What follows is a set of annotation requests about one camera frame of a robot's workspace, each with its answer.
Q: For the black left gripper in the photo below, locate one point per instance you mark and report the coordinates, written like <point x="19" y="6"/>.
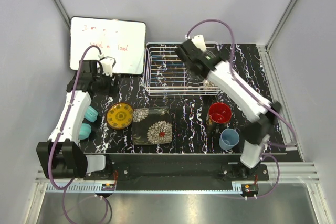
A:
<point x="111" y="90"/>

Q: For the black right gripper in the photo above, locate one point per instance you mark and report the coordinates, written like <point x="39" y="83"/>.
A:
<point x="200" y="77"/>

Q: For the red white patterned bowl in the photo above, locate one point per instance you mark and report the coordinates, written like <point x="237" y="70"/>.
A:
<point x="208" y="85"/>

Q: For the white wire dish rack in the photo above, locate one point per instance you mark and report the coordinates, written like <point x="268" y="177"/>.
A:
<point x="166" y="75"/>

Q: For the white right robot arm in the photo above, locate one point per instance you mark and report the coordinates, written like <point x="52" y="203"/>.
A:
<point x="257" y="109"/>

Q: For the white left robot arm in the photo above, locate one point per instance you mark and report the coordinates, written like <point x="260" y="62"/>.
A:
<point x="61" y="157"/>

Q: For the teal cat ear headphones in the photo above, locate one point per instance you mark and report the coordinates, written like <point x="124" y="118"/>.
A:
<point x="77" y="126"/>

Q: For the yellow patterned small plate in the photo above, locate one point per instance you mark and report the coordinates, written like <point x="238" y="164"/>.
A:
<point x="119" y="116"/>

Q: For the white whiteboard with red writing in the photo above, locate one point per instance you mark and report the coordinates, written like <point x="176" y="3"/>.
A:
<point x="122" y="40"/>

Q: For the red black mug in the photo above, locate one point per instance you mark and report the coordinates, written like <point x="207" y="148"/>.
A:
<point x="218" y="117"/>

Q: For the black floral square plate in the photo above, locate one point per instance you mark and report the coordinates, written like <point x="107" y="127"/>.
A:
<point x="152" y="126"/>

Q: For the light blue plastic cup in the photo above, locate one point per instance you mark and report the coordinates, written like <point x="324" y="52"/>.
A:
<point x="229" y="138"/>

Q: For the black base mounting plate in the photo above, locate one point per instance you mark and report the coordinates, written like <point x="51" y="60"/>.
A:
<point x="219" y="170"/>

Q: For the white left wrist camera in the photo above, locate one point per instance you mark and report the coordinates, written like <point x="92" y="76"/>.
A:
<point x="107" y="65"/>

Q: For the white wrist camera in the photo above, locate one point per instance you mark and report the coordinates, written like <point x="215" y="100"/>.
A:
<point x="199" y="42"/>
<point x="107" y="65"/>

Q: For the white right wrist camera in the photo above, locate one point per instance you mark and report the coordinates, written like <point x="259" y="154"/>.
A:
<point x="199" y="42"/>

